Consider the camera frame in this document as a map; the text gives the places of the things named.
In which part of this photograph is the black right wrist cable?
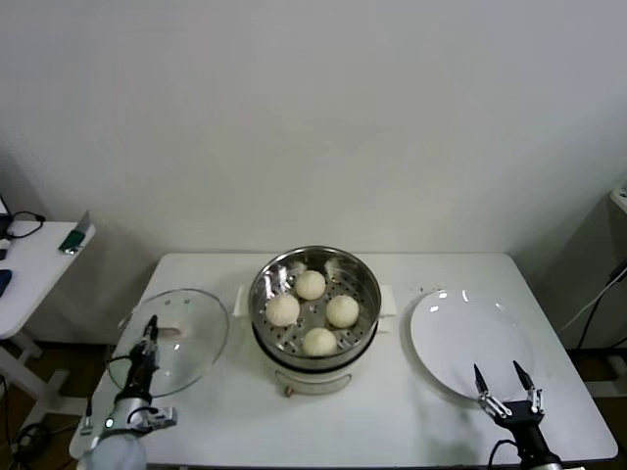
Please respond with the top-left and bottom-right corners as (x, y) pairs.
(489, 438), (520, 470)

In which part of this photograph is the black floor cable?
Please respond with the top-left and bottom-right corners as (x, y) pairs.
(0, 374), (74, 464)

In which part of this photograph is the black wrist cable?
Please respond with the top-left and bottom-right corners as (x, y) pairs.
(489, 438), (520, 470)
(82, 354), (133, 435)

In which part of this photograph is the white table base frame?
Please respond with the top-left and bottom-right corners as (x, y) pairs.
(585, 352), (627, 399)

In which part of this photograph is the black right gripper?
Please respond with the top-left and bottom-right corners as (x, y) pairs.
(472, 360), (554, 462)

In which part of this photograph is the white steamed baozi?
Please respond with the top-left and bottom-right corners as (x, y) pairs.
(295, 270), (327, 301)
(325, 295), (361, 328)
(301, 327), (339, 357)
(265, 294), (301, 327)

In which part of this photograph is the white electric cooker base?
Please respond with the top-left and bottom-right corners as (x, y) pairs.
(252, 312), (393, 399)

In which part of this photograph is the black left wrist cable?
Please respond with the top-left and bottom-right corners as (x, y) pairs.
(82, 354), (133, 435)

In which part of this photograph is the black looped cable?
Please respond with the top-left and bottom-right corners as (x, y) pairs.
(0, 210), (48, 241)

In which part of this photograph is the stainless steel steamer basket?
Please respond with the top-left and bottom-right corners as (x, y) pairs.
(234, 245), (397, 362)

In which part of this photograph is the white round plate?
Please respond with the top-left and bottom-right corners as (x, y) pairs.
(409, 289), (536, 403)

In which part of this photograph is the white side table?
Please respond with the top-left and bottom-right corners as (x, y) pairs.
(0, 219), (97, 430)

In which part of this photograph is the glass lid with cream handle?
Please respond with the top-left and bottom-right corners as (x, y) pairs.
(107, 288), (230, 399)

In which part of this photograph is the white hanging cable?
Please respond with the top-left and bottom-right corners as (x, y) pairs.
(561, 273), (619, 333)

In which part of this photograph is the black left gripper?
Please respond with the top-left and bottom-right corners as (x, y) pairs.
(120, 314), (162, 400)

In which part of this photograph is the black hanging cable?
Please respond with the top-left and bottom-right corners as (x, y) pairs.
(572, 288), (627, 366)

